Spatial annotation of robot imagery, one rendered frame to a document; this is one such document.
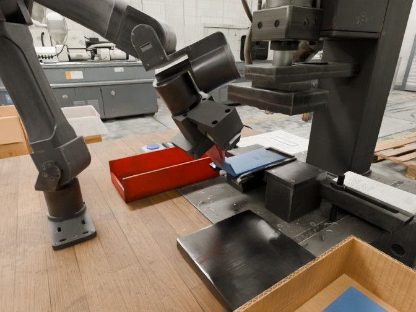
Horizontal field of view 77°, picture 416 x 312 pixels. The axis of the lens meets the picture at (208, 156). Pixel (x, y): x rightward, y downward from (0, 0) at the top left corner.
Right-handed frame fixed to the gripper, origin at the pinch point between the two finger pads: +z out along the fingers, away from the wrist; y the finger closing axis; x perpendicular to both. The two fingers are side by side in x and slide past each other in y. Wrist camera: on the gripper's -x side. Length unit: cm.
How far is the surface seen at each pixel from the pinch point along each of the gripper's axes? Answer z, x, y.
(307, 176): 8.3, -11.2, 9.7
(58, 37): -12, 473, 42
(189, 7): 90, 613, 358
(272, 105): -5.2, -4.7, 12.5
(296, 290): 1.7, -24.6, -8.9
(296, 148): 31.6, 14.2, 30.9
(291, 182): 6.0, -10.9, 5.9
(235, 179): 2.4, -4.0, -0.6
